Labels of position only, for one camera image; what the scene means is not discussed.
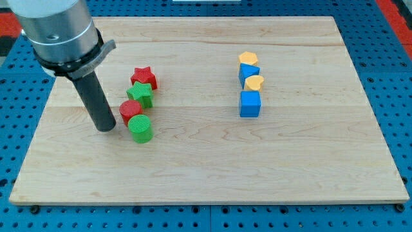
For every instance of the red cylinder block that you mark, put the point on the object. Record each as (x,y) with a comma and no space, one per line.
(129,109)

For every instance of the green cylinder block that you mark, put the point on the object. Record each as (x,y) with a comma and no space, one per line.
(140,128)

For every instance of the blue cube block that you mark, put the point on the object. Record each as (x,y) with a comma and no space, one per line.
(249,104)

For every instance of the green star block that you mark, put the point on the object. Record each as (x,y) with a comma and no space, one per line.
(141,92)

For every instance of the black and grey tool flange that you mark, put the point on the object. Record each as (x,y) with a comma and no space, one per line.
(81,66)

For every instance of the red star block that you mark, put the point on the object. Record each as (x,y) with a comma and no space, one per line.
(144,76)

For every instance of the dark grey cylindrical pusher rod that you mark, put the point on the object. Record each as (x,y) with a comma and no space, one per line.
(94,99)

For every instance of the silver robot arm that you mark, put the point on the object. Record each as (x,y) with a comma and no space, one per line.
(67,44)

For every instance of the yellow heart block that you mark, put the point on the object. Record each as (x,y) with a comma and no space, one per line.
(254,83)

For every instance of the light wooden board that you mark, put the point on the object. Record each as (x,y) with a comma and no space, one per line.
(316,140)

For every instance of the blue triangle block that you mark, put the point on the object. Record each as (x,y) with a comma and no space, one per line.
(245,71)

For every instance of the yellow hexagon block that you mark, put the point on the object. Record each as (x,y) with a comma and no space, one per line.
(248,58)

